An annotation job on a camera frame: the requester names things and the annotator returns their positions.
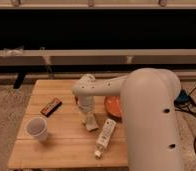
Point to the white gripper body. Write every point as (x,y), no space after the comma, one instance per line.
(86,104)

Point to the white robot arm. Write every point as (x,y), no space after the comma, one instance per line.
(147,98)

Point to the orange bowl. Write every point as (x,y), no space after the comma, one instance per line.
(112,106)

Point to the brown chocolate bar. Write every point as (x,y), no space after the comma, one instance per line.
(51,107)

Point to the white plastic cup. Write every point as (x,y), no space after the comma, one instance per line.
(37,128)

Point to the black table leg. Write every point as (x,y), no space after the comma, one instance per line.
(19,80)

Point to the grey horizontal rail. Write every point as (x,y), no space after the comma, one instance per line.
(44,57)

